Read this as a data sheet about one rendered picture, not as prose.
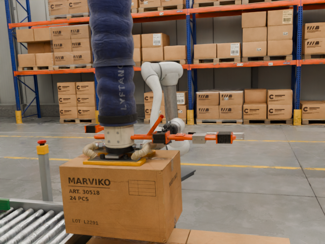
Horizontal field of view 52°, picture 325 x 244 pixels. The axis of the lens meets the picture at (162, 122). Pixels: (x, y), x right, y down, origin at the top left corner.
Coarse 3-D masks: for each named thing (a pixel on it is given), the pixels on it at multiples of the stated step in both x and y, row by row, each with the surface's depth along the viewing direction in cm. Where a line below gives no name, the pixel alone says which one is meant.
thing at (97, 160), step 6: (102, 156) 185; (126, 156) 181; (84, 162) 184; (90, 162) 183; (96, 162) 182; (102, 162) 181; (108, 162) 180; (114, 162) 179; (120, 162) 179; (126, 162) 178; (132, 162) 177; (138, 162) 177; (144, 162) 182
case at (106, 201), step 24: (72, 168) 182; (96, 168) 178; (120, 168) 174; (144, 168) 171; (168, 168) 179; (72, 192) 185; (96, 192) 180; (120, 192) 176; (144, 192) 172; (168, 192) 179; (72, 216) 187; (96, 216) 183; (120, 216) 179; (144, 216) 175; (168, 216) 178; (144, 240) 177
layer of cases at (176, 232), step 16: (96, 240) 205; (112, 240) 204; (128, 240) 204; (176, 240) 202; (192, 240) 201; (208, 240) 200; (224, 240) 199; (240, 240) 199; (256, 240) 198; (272, 240) 197; (288, 240) 197
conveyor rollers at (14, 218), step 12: (0, 216) 246; (12, 216) 245; (24, 216) 245; (36, 216) 244; (48, 216) 243; (60, 216) 242; (0, 228) 225; (12, 228) 232; (24, 228) 231; (36, 228) 229; (48, 228) 228; (60, 228) 226; (0, 240) 210; (12, 240) 208; (24, 240) 208; (48, 240) 212; (60, 240) 210
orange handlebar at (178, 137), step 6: (96, 138) 193; (102, 138) 192; (132, 138) 187; (138, 138) 186; (144, 138) 185; (150, 138) 184; (168, 138) 181; (174, 138) 180; (180, 138) 179; (186, 138) 178; (210, 138) 175; (234, 138) 172
